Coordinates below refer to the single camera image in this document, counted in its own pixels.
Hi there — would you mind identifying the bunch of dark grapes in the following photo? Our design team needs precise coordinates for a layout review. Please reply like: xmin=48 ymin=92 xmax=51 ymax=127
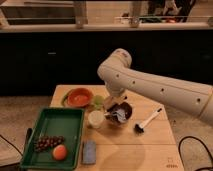
xmin=34 ymin=136 xmax=65 ymax=152

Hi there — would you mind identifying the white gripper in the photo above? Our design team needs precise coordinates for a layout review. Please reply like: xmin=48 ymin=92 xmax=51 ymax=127
xmin=103 ymin=94 xmax=127 ymax=110

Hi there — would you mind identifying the black cable right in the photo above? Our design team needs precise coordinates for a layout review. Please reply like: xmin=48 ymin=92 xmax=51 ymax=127
xmin=177 ymin=135 xmax=213 ymax=171

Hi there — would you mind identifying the green plastic tray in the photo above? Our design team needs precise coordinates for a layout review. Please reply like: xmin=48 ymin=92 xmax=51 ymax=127
xmin=20 ymin=108 xmax=84 ymax=171

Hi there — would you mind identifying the orange bowl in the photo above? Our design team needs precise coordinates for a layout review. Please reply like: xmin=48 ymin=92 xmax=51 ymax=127
xmin=67 ymin=88 xmax=93 ymax=107

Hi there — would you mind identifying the orange peach fruit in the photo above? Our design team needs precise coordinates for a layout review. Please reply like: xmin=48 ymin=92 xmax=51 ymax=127
xmin=52 ymin=144 xmax=67 ymax=161

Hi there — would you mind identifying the brown bowl with cloth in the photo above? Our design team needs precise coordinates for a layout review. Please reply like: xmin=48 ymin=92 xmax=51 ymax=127
xmin=105 ymin=102 xmax=133 ymax=125

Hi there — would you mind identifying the green leafy vegetable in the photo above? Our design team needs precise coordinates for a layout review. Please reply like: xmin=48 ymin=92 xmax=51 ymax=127
xmin=91 ymin=95 xmax=104 ymax=110

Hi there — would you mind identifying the white handled black brush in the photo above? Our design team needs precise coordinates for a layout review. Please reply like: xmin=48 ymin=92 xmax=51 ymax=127
xmin=134 ymin=108 xmax=162 ymax=133

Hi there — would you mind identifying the black cable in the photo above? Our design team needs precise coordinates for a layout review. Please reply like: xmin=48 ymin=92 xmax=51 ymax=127
xmin=0 ymin=127 xmax=34 ymax=169
xmin=177 ymin=135 xmax=213 ymax=171

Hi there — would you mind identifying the black cable left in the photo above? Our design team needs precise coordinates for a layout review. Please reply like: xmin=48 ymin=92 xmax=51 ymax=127
xmin=0 ymin=127 xmax=34 ymax=169

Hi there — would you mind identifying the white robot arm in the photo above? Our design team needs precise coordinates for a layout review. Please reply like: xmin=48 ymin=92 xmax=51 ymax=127
xmin=97 ymin=48 xmax=213 ymax=127

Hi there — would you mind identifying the grey blue eraser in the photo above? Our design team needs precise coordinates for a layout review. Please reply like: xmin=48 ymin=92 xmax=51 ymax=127
xmin=82 ymin=140 xmax=96 ymax=165

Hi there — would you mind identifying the white paper cup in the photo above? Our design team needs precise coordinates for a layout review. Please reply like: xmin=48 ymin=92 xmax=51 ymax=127
xmin=88 ymin=111 xmax=104 ymax=129

